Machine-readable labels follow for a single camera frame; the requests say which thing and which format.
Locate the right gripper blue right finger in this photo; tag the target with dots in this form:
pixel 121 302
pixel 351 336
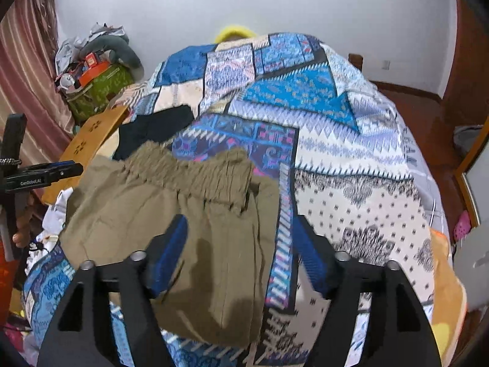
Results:
pixel 316 254

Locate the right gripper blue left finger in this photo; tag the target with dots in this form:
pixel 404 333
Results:
pixel 163 253

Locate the khaki olive pants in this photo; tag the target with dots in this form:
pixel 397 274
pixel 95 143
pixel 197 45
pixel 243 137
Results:
pixel 207 227

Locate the person's left hand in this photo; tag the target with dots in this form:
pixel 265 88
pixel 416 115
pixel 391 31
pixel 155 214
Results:
pixel 22 237

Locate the white crumpled cloth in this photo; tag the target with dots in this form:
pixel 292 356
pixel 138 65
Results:
pixel 52 225

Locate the striped red curtain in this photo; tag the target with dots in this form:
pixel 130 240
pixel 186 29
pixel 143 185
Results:
pixel 29 42

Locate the blue patchwork quilt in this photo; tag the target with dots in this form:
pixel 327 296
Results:
pixel 311 123

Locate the green fabric storage bin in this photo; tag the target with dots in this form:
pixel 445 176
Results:
pixel 92 99

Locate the orange box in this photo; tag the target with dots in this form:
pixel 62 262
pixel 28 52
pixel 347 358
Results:
pixel 93 72

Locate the black folded garment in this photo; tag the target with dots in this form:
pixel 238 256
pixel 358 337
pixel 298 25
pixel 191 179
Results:
pixel 157 127

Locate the orange floral blanket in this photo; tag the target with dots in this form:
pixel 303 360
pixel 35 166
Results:
pixel 450 300

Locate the grey plush toy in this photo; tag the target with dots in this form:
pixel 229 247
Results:
pixel 119 51

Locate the wooden wardrobe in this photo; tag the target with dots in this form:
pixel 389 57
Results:
pixel 466 97

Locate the yellow curved footboard rail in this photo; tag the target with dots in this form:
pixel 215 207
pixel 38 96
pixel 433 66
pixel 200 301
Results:
pixel 232 33

